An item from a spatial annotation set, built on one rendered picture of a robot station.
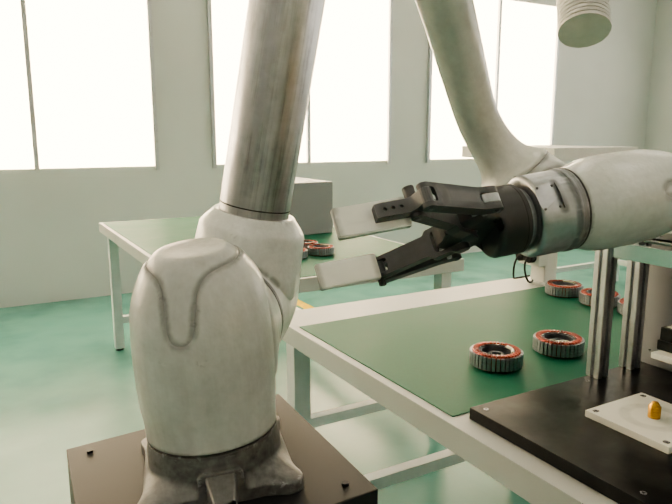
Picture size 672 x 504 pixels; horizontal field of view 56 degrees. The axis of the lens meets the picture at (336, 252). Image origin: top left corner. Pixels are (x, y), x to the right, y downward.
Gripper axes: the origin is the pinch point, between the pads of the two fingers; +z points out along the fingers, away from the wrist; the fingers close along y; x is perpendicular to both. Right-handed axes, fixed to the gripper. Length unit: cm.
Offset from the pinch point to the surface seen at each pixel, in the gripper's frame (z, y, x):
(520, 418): -34, -46, 18
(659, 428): -52, -37, 25
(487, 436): -28, -46, 20
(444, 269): -82, -167, -48
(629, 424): -49, -39, 24
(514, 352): -48, -67, 4
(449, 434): -24, -52, 18
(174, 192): 17, -405, -230
